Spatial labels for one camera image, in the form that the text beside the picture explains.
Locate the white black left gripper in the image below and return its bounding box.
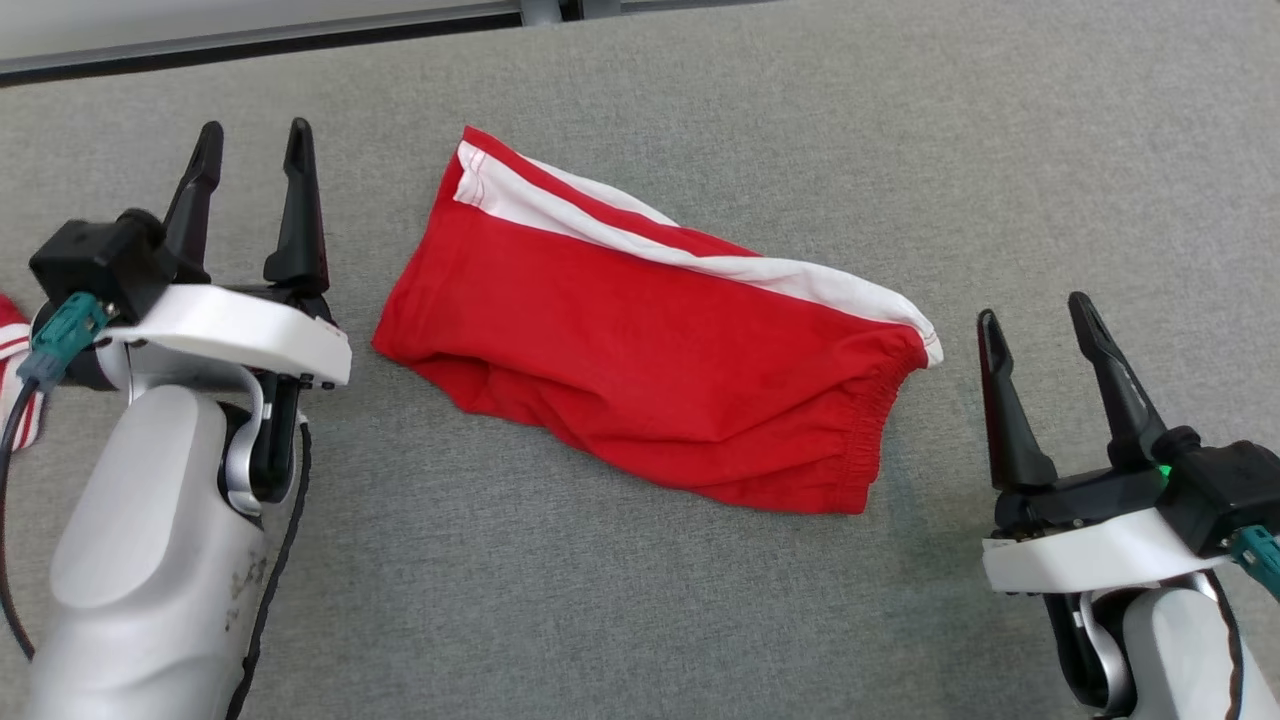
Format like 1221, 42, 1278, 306
100, 117, 353, 389

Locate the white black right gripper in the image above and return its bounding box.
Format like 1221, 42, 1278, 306
977, 291, 1242, 597

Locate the red shorts white side stripe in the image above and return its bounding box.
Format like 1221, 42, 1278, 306
372, 125, 944, 516

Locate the red white striped garment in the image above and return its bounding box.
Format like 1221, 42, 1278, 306
0, 293, 47, 451

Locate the teal cable connector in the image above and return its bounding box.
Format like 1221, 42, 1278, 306
15, 292, 109, 393
1228, 525, 1280, 601

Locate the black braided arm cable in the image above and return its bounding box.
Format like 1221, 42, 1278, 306
225, 420, 314, 720
1205, 572, 1249, 720

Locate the thin black camera cable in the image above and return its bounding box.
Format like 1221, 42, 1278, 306
0, 380, 39, 663

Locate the grey partition post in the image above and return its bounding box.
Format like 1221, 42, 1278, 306
520, 0, 623, 25

